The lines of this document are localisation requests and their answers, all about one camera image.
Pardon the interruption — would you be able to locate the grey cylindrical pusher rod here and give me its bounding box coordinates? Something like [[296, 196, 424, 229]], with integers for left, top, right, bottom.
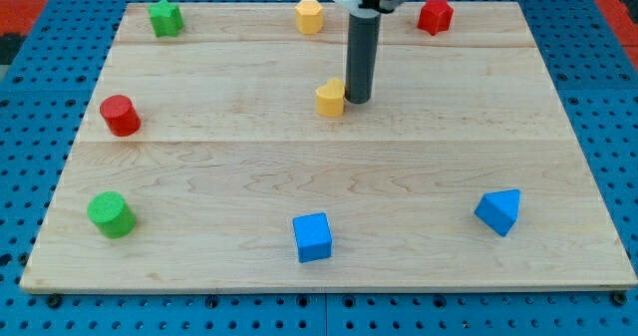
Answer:
[[345, 15, 381, 104]]

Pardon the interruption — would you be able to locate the yellow hexagon block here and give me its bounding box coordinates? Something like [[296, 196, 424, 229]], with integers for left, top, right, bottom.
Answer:
[[295, 0, 323, 35]]

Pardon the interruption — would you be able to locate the blue triangular prism block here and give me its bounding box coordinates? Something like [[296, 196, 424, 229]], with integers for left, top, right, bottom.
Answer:
[[474, 189, 521, 237]]

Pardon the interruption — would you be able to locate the green star block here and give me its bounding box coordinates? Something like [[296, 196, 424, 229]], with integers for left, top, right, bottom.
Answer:
[[148, 0, 183, 37]]

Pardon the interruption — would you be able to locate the red star block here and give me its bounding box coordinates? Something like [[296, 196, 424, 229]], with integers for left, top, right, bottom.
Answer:
[[417, 0, 454, 36]]

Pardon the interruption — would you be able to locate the light wooden board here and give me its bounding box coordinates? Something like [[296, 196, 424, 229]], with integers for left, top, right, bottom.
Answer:
[[21, 2, 637, 294]]

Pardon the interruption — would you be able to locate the blue cube block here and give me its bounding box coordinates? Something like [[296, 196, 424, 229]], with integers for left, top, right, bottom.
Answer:
[[292, 212, 333, 263]]

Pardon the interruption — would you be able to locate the red cylinder block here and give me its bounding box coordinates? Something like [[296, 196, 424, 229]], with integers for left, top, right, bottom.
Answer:
[[100, 95, 142, 137]]

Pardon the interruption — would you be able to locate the yellow heart block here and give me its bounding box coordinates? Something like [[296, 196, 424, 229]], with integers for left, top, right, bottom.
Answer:
[[315, 78, 345, 117]]

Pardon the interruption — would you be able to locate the green cylinder block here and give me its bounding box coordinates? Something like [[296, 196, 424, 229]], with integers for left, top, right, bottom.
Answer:
[[87, 191, 137, 238]]

